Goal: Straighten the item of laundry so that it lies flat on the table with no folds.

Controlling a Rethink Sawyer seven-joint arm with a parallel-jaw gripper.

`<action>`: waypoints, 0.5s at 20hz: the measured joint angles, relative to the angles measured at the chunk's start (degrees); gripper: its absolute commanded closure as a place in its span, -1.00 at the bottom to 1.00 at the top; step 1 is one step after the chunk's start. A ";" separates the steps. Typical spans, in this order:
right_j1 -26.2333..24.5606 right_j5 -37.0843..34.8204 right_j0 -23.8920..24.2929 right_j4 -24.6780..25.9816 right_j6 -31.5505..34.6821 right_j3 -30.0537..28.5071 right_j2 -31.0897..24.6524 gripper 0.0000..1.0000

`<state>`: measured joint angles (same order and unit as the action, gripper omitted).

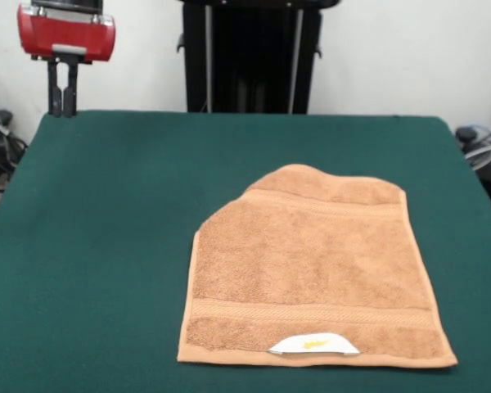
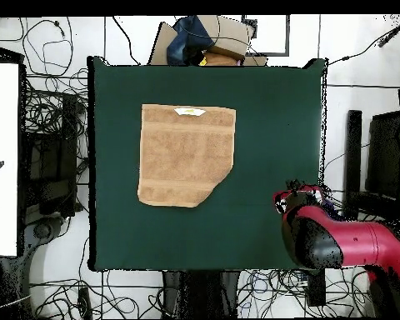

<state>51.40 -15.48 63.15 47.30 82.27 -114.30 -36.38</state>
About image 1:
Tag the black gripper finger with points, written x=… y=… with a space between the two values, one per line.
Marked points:
x=55 y=94
x=70 y=96

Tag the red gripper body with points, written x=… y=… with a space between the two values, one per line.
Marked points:
x=65 y=37

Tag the tan terry towel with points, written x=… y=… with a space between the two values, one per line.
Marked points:
x=311 y=266

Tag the dark green table cloth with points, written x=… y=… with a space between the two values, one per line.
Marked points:
x=106 y=245

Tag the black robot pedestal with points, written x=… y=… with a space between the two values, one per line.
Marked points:
x=249 y=61

